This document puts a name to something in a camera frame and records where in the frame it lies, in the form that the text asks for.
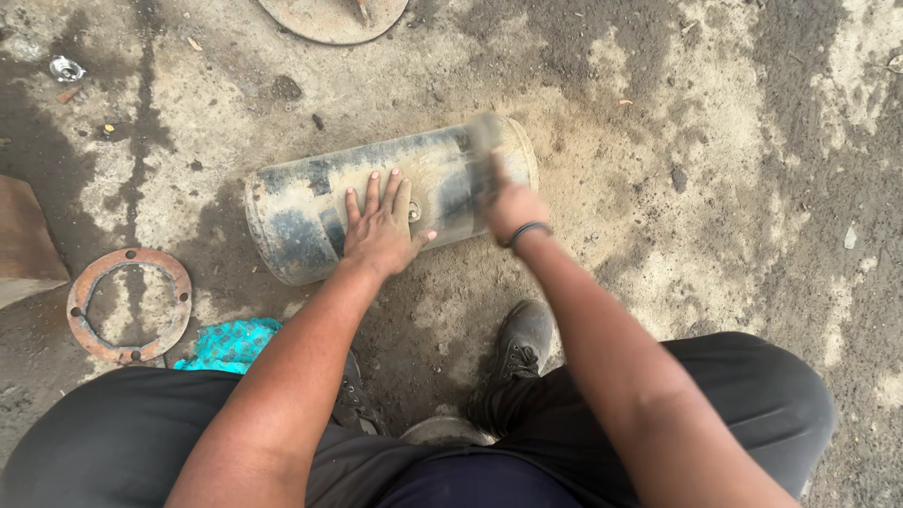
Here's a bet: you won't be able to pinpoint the person's left hand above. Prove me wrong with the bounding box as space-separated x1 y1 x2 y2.
342 168 438 278

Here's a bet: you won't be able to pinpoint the person's right hand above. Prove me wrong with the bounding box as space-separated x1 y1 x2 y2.
480 151 551 248

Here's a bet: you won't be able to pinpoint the grey sanding block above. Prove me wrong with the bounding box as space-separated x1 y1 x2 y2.
466 113 506 207

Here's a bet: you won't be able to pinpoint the grey metal cylinder tank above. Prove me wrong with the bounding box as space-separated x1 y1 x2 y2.
244 116 540 287

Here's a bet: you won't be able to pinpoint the black wrist band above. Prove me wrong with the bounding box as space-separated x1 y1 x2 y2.
504 221 554 249

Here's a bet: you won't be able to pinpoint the black lace-up right shoe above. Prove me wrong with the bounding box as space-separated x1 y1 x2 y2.
466 299 555 437

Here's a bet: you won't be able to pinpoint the black lace-up shoe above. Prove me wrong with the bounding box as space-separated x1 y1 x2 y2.
466 299 555 437
332 350 390 437

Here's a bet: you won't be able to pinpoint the black lace-up left shoe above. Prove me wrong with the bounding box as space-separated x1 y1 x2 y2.
332 350 390 437

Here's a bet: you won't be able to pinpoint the turquoise patterned cloth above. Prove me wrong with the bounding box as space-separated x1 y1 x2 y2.
174 317 285 375

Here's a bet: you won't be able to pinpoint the grey round metal disc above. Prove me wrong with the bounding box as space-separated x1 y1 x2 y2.
399 415 498 447

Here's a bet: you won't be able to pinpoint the round rusty metal plate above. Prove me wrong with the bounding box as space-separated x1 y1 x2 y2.
257 0 410 46

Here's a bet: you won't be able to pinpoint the black trousers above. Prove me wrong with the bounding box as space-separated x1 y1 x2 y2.
0 332 838 508

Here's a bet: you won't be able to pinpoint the brown metal sheet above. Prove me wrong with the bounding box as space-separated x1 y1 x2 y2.
0 174 71 310

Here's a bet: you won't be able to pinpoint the small shiny metal fitting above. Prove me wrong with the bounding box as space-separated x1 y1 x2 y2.
48 55 87 83

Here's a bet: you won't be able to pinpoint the rusty metal flange ring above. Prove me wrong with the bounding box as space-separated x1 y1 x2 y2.
66 247 193 365

